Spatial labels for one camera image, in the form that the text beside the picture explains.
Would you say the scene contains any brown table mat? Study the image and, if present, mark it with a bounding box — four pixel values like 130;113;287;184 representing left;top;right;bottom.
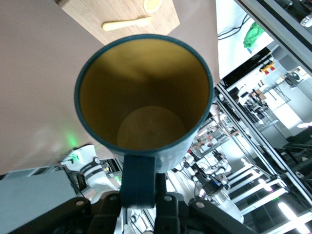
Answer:
0;0;221;175

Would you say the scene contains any green cloth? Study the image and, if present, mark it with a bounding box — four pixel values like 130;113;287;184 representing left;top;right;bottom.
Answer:
243;21;266;49

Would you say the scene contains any lemon slice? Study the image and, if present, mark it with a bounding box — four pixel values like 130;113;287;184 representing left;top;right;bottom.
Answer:
143;0;163;14

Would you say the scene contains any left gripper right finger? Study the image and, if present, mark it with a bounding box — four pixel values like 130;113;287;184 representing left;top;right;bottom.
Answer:
154;172;248;234

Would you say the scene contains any wooden cutting board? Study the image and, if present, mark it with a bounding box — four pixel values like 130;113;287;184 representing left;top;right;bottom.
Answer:
60;0;181;46

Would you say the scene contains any dark teal mug yellow inside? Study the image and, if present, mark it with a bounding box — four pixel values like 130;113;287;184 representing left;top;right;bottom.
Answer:
74;33;215;209

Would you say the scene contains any aluminium frame beam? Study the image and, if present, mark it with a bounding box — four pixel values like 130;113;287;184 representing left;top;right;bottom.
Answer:
214;80;312;193
236;0;312;53

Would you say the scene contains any yellow plastic fork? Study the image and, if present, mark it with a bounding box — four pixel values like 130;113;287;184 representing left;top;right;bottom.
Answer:
101;15;153;32

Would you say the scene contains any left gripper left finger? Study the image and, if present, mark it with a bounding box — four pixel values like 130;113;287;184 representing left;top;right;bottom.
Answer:
13;192;122;234

